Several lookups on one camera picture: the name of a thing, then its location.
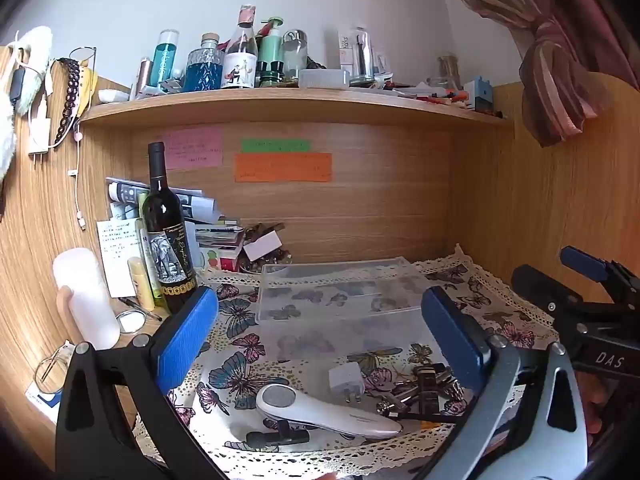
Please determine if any person's right hand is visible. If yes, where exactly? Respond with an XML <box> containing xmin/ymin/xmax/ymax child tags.
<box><xmin>581</xmin><ymin>377</ymin><xmax>609</xmax><ymax>448</ymax></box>

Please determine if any butterfly print lace tablecloth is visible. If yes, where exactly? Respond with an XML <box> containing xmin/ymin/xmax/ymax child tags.
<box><xmin>132</xmin><ymin>244</ymin><xmax>566</xmax><ymax>480</ymax></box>

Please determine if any glass jar with clasp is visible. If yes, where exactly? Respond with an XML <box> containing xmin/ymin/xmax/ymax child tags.
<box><xmin>281</xmin><ymin>29</ymin><xmax>309</xmax><ymax>81</ymax></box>

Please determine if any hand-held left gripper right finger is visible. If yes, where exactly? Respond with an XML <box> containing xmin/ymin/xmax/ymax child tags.
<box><xmin>421</xmin><ymin>286</ymin><xmax>593</xmax><ymax>480</ymax></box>

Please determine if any white handheld massager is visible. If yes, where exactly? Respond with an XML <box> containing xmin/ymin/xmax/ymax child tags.
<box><xmin>255</xmin><ymin>383</ymin><xmax>404</xmax><ymax>439</ymax></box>

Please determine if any teal plastic bottle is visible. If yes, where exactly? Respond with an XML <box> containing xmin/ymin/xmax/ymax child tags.
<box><xmin>154</xmin><ymin>29</ymin><xmax>180</xmax><ymax>94</ymax></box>

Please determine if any white charging cable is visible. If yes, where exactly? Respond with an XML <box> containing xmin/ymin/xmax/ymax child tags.
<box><xmin>67</xmin><ymin>130</ymin><xmax>87</xmax><ymax>231</ymax></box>

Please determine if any blue toy box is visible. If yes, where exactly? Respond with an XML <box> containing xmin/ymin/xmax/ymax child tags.
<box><xmin>463</xmin><ymin>76</ymin><xmax>495</xmax><ymax>112</ymax></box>

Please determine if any small round mirror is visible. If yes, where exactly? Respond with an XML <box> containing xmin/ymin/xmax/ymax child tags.
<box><xmin>115</xmin><ymin>310</ymin><xmax>146</xmax><ymax>334</ymax></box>

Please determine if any clear plastic storage box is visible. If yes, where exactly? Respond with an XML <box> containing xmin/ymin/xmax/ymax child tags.
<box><xmin>255</xmin><ymin>256</ymin><xmax>437</xmax><ymax>363</ymax></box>

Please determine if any black clip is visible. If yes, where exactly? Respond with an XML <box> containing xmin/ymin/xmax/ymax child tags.
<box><xmin>247</xmin><ymin>420</ymin><xmax>311</xmax><ymax>446</ymax></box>

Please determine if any green sticky note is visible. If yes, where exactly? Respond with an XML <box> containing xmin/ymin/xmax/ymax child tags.
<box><xmin>241</xmin><ymin>139</ymin><xmax>312</xmax><ymax>153</ymax></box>

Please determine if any clear glass tumbler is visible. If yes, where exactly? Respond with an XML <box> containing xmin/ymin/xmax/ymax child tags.
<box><xmin>349</xmin><ymin>27</ymin><xmax>376</xmax><ymax>84</ymax></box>

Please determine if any glass flask with sticks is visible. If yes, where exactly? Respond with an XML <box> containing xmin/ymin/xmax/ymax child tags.
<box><xmin>427</xmin><ymin>54</ymin><xmax>464</xmax><ymax>92</ymax></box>

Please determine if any clear bottle with illustrated label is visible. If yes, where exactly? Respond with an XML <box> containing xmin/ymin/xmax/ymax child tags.
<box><xmin>221</xmin><ymin>4</ymin><xmax>260</xmax><ymax>90</ymax></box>

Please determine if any black gold lighter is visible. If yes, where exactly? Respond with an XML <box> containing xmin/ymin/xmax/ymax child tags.
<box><xmin>416</xmin><ymin>367</ymin><xmax>442</xmax><ymax>414</ymax></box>

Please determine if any white charger plug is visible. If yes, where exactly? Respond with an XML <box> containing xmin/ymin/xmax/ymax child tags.
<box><xmin>328</xmin><ymin>362</ymin><xmax>365</xmax><ymax>404</ymax></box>

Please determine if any dark wine bottle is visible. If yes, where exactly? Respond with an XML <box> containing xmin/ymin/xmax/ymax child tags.
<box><xmin>140</xmin><ymin>142</ymin><xmax>199</xmax><ymax>317</ymax></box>

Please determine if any white rectangular box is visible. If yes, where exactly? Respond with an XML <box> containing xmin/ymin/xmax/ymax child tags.
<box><xmin>298</xmin><ymin>68</ymin><xmax>351</xmax><ymax>90</ymax></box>

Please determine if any stack of magazines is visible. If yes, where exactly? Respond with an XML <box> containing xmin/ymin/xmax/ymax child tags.
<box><xmin>104</xmin><ymin>177</ymin><xmax>247</xmax><ymax>272</ymax></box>

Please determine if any striped brown curtain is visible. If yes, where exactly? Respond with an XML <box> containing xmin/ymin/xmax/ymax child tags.
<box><xmin>430</xmin><ymin>0</ymin><xmax>640</xmax><ymax>148</ymax></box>

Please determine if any basket of small trinkets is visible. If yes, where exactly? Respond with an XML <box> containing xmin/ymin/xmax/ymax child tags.
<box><xmin>237</xmin><ymin>222</ymin><xmax>294</xmax><ymax>275</ymax></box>

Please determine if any white fluffy toy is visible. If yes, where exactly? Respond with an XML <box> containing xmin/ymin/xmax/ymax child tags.
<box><xmin>0</xmin><ymin>26</ymin><xmax>54</xmax><ymax>183</ymax></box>

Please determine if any orange sticky note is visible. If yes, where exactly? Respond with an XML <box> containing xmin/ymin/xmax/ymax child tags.
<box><xmin>234</xmin><ymin>152</ymin><xmax>334</xmax><ymax>183</ymax></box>

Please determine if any white power adapter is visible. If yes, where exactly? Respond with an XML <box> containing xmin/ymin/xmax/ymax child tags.
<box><xmin>27</xmin><ymin>119</ymin><xmax>51</xmax><ymax>157</ymax></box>

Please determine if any yellow cosmetic tube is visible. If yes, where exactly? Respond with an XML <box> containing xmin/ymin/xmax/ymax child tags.
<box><xmin>127</xmin><ymin>257</ymin><xmax>157</xmax><ymax>312</ymax></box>

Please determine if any pink metal can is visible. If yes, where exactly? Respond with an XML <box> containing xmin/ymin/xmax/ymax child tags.
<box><xmin>134</xmin><ymin>57</ymin><xmax>154</xmax><ymax>101</ymax></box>

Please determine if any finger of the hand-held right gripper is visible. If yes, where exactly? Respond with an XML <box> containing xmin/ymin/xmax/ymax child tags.
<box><xmin>559</xmin><ymin>246</ymin><xmax>633</xmax><ymax>304</ymax></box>
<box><xmin>511</xmin><ymin>264</ymin><xmax>582</xmax><ymax>321</ymax></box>

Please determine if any metal key bunch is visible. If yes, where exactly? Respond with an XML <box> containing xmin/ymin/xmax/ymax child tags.
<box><xmin>377</xmin><ymin>372</ymin><xmax>467</xmax><ymax>417</ymax></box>

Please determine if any blue liquid glass bottle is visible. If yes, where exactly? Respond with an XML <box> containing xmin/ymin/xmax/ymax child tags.
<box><xmin>185</xmin><ymin>33</ymin><xmax>225</xmax><ymax>92</ymax></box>

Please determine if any white cylindrical bottle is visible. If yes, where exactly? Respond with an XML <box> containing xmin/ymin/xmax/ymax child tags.
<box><xmin>52</xmin><ymin>248</ymin><xmax>121</xmax><ymax>351</ymax></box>

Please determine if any black beaded strap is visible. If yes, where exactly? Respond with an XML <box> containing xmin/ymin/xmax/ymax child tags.
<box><xmin>52</xmin><ymin>57</ymin><xmax>84</xmax><ymax>149</ymax></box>

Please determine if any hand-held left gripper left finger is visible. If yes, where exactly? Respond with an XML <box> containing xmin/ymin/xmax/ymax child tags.
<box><xmin>55</xmin><ymin>286</ymin><xmax>226</xmax><ymax>480</ymax></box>

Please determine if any pink sticky note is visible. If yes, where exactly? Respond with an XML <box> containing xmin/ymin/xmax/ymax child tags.
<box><xmin>163</xmin><ymin>128</ymin><xmax>224</xmax><ymax>171</ymax></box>

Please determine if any black pen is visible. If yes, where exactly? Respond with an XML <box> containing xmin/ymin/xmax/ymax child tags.
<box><xmin>118</xmin><ymin>297</ymin><xmax>164</xmax><ymax>322</ymax></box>

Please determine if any white handwritten note paper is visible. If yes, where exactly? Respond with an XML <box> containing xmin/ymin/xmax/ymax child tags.
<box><xmin>96</xmin><ymin>218</ymin><xmax>147</xmax><ymax>299</ymax></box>

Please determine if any wooden shelf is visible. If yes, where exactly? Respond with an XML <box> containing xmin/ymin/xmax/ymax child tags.
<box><xmin>78</xmin><ymin>87</ymin><xmax>516</xmax><ymax>129</ymax></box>

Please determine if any small white card box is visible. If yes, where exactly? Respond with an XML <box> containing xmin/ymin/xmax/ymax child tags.
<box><xmin>243</xmin><ymin>231</ymin><xmax>283</xmax><ymax>261</ymax></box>

